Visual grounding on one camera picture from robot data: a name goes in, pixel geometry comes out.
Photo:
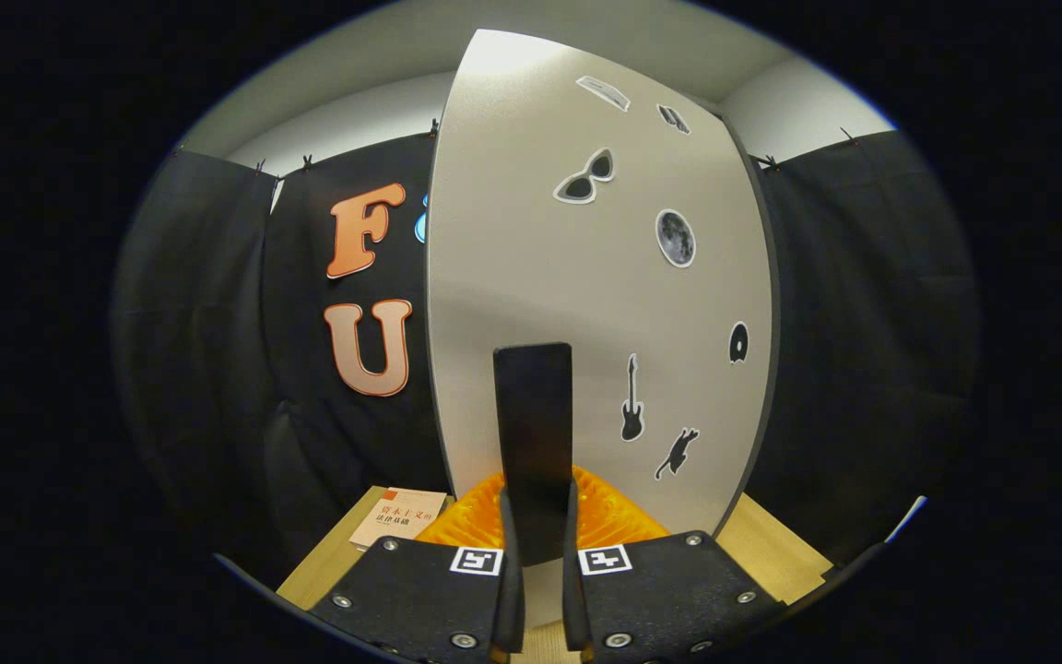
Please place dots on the beige shoe cabinet door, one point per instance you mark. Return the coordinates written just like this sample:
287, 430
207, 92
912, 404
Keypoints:
531, 231

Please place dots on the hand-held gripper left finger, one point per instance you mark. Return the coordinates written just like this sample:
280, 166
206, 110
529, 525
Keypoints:
402, 590

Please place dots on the black backdrop cloth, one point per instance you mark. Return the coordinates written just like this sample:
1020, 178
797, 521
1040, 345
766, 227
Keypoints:
863, 323

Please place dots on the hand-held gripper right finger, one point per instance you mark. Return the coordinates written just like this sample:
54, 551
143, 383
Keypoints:
678, 590

